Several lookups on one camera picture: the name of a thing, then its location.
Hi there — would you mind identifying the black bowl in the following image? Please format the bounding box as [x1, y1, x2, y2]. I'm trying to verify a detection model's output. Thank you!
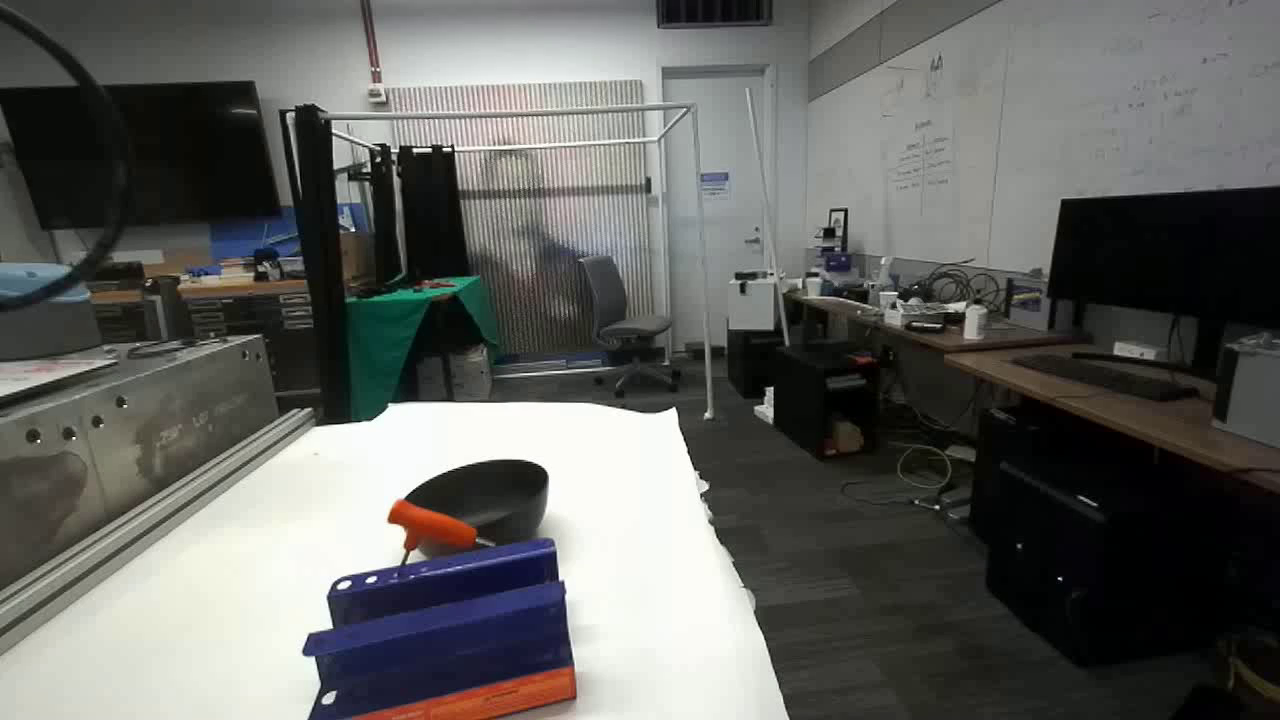
[395, 456, 552, 548]

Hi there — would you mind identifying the grey office chair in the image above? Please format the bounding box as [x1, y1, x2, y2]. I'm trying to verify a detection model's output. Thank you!
[579, 254, 684, 401]

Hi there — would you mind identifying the white door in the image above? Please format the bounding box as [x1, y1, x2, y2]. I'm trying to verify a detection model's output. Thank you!
[660, 64, 781, 358]

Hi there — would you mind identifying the small black cabinet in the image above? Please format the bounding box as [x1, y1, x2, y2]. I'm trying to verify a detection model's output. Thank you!
[767, 342, 886, 466]

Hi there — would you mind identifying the green cloth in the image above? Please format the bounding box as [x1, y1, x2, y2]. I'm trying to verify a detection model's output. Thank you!
[343, 271, 505, 424]

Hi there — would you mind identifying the cluttered wooden bench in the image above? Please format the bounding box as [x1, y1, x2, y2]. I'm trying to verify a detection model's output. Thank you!
[781, 289, 1088, 361]

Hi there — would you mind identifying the blue rack with orange base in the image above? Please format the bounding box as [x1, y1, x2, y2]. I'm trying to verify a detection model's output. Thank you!
[301, 536, 579, 720]

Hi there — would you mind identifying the dark air vent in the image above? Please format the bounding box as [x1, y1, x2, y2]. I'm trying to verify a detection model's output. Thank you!
[654, 0, 776, 33]

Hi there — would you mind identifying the red ceiling pipe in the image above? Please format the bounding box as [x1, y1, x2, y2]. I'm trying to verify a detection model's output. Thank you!
[354, 0, 391, 113]

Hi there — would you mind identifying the wooden work table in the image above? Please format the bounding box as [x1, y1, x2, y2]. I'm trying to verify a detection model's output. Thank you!
[88, 268, 312, 313]

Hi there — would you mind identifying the black keyboard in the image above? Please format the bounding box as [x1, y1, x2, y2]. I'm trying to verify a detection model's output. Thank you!
[1008, 347, 1203, 403]

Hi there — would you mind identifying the large black cabinet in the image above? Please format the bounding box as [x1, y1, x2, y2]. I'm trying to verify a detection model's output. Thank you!
[981, 456, 1261, 670]

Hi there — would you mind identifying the wooden desk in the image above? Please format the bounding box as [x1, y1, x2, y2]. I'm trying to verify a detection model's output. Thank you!
[944, 342, 1280, 499]

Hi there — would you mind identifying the grey metal mounting block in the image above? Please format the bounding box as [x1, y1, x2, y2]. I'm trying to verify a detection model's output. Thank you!
[0, 331, 285, 593]

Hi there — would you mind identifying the black computer monitor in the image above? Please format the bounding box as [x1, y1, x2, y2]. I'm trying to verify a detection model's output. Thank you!
[1043, 185, 1280, 379]

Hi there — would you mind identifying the grey box with blue top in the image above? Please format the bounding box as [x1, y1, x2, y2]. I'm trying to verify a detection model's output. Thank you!
[0, 261, 106, 363]

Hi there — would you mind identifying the grey computer case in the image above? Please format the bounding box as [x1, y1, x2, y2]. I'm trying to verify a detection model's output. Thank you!
[1209, 328, 1280, 454]

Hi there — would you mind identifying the white pipe frame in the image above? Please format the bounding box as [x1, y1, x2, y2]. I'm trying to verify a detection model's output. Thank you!
[326, 102, 719, 424]

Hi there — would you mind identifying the black vertical post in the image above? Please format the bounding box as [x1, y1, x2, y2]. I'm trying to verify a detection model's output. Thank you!
[278, 102, 360, 424]

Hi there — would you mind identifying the aluminium extrusion rail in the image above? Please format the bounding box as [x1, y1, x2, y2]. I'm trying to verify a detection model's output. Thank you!
[0, 403, 322, 657]

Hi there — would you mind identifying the black wall television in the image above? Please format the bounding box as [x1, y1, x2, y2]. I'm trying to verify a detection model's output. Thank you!
[0, 79, 285, 231]

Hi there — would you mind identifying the black cable loop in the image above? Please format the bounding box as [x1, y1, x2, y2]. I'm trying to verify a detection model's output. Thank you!
[0, 5, 137, 315]

